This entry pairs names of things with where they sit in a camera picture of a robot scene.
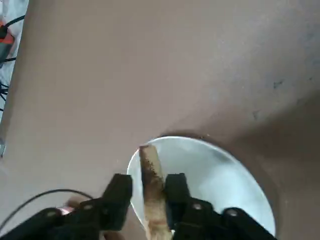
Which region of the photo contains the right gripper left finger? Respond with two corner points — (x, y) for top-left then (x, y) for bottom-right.
(0, 173), (134, 240)

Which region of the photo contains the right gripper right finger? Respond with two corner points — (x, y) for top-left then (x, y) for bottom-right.
(163, 172), (276, 240)

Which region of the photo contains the brown bread slice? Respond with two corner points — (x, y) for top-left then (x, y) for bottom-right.
(138, 144), (175, 240)

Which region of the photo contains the white round plate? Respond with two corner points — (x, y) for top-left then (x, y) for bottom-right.
(126, 135), (277, 240)

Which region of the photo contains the orange black device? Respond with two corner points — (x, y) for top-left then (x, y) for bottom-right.
(0, 19), (16, 60)

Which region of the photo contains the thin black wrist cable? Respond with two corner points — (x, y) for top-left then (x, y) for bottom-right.
(0, 189), (92, 226)

